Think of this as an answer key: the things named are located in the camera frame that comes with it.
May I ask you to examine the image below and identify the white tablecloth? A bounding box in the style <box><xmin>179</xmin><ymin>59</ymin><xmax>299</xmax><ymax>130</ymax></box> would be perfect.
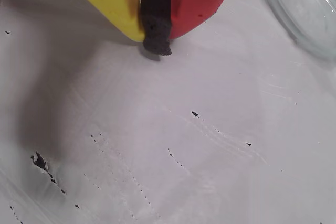
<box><xmin>0</xmin><ymin>0</ymin><xmax>336</xmax><ymax>224</ymax></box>

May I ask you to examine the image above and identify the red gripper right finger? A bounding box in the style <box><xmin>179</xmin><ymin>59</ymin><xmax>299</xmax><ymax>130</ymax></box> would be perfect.
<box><xmin>139</xmin><ymin>0</ymin><xmax>242</xmax><ymax>57</ymax></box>

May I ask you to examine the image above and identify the glass bowl of red balls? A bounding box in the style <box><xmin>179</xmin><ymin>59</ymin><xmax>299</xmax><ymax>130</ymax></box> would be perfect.
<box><xmin>262</xmin><ymin>0</ymin><xmax>336</xmax><ymax>61</ymax></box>

